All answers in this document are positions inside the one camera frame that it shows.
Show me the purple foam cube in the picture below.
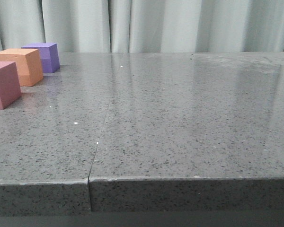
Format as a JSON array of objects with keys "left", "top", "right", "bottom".
[{"left": 21, "top": 43, "right": 60, "bottom": 73}]

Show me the grey curtain backdrop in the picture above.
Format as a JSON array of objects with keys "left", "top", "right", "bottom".
[{"left": 0, "top": 0, "right": 284, "bottom": 52}]

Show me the orange foam cube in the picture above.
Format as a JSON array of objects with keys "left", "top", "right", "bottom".
[{"left": 0, "top": 48, "right": 44, "bottom": 87}]

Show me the pink foam cube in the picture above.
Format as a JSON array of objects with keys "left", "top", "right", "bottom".
[{"left": 0, "top": 61, "right": 21, "bottom": 110}]

